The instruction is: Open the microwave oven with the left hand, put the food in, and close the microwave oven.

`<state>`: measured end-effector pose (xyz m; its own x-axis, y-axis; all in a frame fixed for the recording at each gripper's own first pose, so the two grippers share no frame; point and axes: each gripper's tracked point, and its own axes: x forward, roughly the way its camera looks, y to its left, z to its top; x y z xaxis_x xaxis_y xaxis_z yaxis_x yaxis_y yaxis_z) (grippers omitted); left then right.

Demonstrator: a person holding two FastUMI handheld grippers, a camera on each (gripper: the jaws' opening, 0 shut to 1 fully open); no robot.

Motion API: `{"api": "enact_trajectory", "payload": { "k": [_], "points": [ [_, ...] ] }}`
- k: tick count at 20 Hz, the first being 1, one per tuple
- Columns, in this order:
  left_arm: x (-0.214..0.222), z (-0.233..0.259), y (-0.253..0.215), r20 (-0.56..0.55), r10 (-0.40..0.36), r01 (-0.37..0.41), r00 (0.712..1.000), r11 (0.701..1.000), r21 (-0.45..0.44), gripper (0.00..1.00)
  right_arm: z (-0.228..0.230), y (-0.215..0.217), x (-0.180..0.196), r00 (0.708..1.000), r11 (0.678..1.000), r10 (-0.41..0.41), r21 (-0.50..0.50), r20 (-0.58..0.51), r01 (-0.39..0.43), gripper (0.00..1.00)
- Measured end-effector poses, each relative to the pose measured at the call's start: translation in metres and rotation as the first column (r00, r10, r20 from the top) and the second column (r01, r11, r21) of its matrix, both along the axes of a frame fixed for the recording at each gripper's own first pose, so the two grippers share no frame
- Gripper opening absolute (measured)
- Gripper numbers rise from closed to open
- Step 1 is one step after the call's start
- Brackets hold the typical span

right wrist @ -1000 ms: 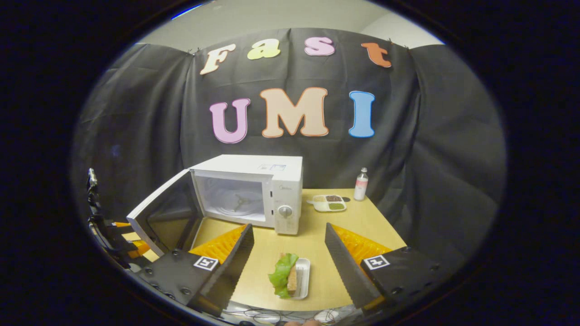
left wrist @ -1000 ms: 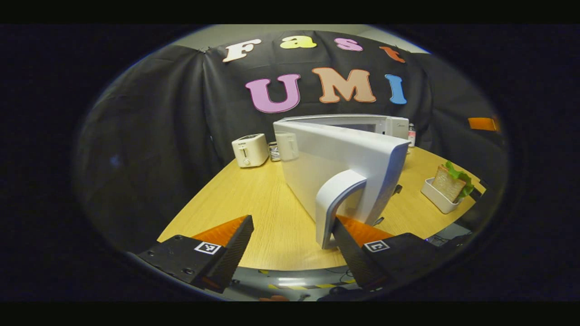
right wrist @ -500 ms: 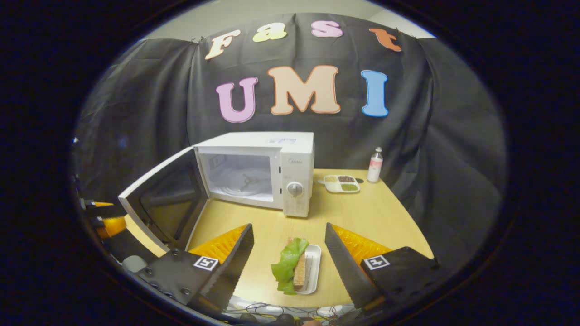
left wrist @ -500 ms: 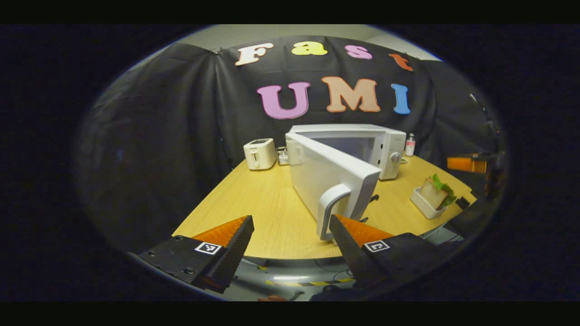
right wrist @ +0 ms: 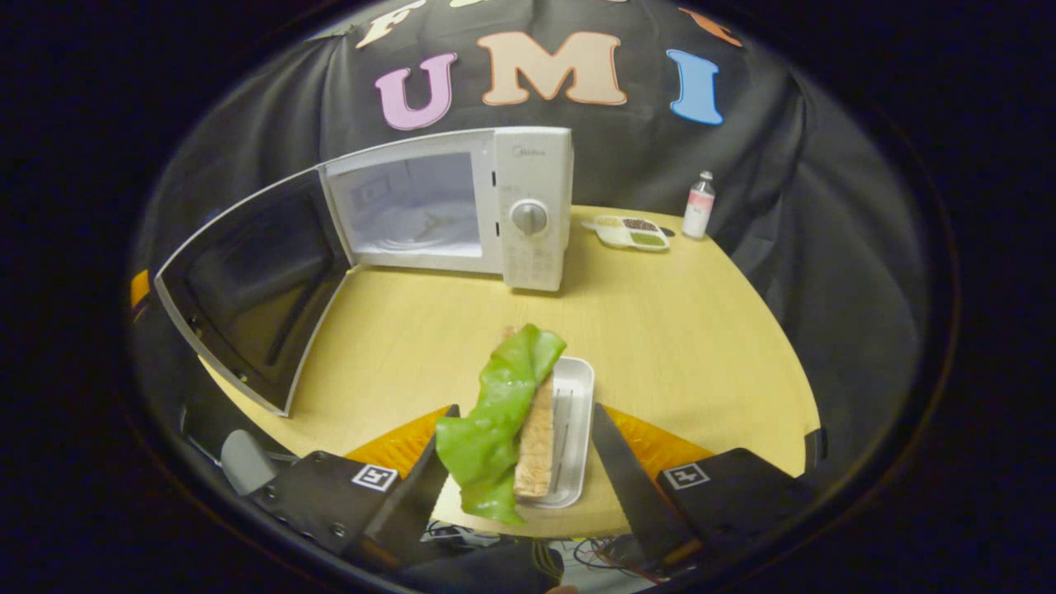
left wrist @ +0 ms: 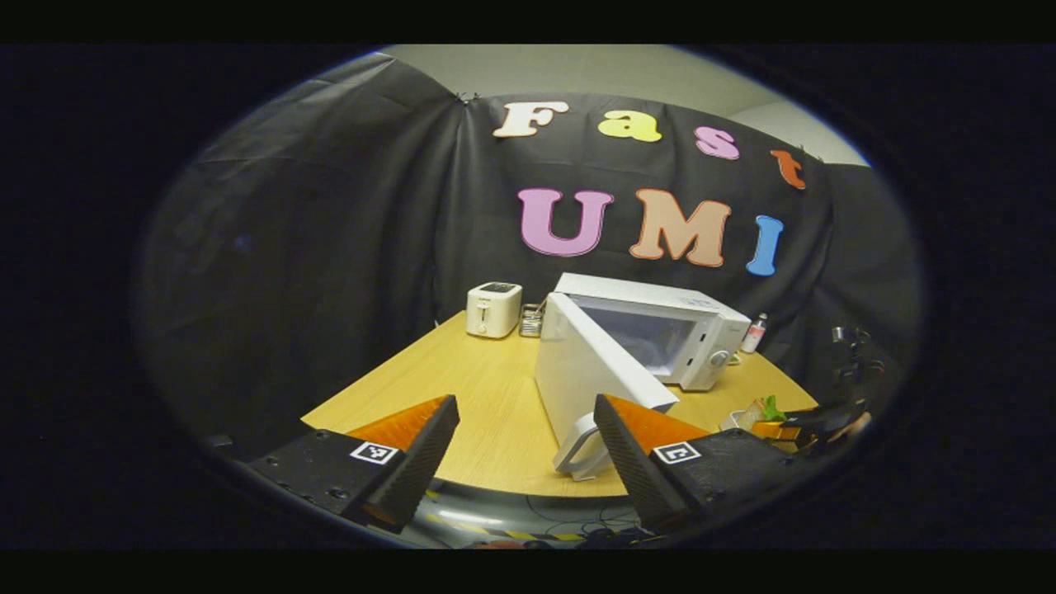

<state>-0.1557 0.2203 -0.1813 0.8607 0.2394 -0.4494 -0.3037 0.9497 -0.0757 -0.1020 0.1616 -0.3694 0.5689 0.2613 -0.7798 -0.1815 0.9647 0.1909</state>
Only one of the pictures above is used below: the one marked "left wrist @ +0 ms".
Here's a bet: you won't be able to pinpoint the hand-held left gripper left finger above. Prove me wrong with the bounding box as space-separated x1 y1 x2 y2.
247 394 461 535

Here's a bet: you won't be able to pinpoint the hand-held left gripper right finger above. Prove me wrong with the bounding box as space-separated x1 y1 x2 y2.
592 394 797 533

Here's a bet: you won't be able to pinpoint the lettuce sandwich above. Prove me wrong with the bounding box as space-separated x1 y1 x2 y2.
719 394 805 442

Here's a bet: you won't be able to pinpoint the white microwave oven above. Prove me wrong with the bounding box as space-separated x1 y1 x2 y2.
534 272 752 482

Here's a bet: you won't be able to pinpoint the black tripod stand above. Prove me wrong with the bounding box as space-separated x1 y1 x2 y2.
832 325 890 389

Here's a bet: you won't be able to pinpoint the white toaster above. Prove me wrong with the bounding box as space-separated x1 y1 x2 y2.
465 281 524 340

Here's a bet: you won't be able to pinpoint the black backdrop cloth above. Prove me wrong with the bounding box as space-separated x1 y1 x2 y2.
136 51 925 463

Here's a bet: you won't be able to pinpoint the black floor cables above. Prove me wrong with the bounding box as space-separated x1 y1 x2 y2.
524 495 661 549

